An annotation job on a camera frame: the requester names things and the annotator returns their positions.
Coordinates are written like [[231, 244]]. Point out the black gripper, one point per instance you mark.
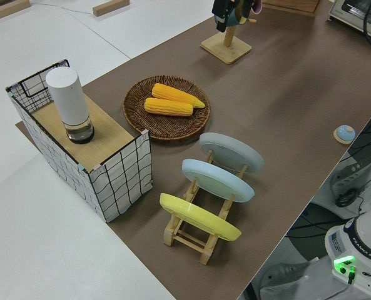
[[222, 9]]

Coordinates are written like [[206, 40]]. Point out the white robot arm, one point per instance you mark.
[[357, 247]]

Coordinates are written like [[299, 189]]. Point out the light wood drawer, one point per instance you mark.
[[291, 6]]

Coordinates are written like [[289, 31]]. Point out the dark blue mug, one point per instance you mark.
[[235, 14]]

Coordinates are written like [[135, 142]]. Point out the wooden mug tree stand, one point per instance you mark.
[[227, 47]]

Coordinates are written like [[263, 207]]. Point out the pink mug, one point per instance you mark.
[[257, 6]]

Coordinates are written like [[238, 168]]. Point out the yellow corn cob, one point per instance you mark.
[[168, 107], [172, 93]]

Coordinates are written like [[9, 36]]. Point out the long wooden block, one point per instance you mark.
[[110, 7], [7, 9]]

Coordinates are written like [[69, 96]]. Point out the brown wicker basket tray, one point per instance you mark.
[[141, 118]]

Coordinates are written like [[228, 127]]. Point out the grey plate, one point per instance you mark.
[[232, 153]]

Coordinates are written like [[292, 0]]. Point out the white toaster oven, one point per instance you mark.
[[351, 12]]

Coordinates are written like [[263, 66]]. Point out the light blue plate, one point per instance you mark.
[[216, 181]]

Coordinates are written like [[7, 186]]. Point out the blue dome call bell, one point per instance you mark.
[[344, 133]]

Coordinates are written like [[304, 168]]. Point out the white cylindrical bottle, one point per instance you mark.
[[68, 100]]

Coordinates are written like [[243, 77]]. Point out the yellow plate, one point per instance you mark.
[[197, 218]]

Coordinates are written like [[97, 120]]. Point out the wooden dish rack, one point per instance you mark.
[[185, 239]]

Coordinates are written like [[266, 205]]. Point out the white perforated mounting frame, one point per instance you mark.
[[349, 175]]

